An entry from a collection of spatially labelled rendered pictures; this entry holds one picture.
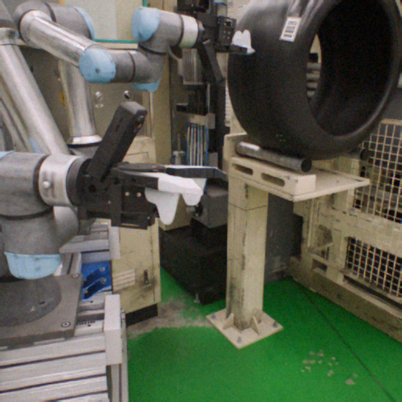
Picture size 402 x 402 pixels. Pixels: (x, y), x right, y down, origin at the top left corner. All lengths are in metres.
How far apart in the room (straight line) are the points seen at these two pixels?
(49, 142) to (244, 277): 1.26
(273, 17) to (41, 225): 0.87
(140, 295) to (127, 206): 1.45
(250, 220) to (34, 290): 1.05
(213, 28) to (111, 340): 0.80
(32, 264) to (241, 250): 1.22
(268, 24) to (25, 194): 0.86
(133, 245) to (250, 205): 0.56
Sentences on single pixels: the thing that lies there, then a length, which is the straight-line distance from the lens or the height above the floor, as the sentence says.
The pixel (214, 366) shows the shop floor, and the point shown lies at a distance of 1.83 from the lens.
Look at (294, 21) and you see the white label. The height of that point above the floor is 1.30.
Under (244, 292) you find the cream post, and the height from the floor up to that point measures 0.23.
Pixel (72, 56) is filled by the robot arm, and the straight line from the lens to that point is 1.08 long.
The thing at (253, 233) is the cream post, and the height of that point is 0.51.
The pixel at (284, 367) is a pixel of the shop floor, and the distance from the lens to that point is 1.85.
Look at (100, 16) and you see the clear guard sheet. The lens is 1.68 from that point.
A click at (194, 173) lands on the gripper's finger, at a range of 0.59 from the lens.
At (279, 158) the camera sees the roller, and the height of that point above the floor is 0.90.
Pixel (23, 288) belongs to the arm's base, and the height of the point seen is 0.79.
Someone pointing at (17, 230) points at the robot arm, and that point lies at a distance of 0.65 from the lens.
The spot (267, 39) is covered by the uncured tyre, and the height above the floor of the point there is 1.26.
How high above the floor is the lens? 1.21
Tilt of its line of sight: 19 degrees down
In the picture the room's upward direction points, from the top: straight up
